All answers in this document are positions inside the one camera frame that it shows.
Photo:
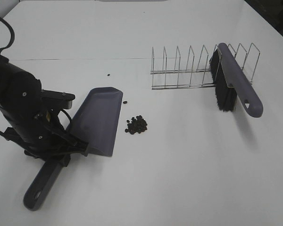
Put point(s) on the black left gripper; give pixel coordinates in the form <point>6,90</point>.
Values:
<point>37,129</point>

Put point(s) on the purple plastic dustpan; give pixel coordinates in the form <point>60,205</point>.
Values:
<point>95,122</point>

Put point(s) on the coffee bean pile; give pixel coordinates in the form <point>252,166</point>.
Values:
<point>136,125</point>

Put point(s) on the purple brush black bristles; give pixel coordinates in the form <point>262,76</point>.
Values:
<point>232,84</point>

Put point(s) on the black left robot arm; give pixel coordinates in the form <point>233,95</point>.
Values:
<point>14,80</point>

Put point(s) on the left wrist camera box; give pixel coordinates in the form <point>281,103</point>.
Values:
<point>57,100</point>

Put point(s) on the metal wire rack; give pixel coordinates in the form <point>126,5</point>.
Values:
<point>193,69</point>

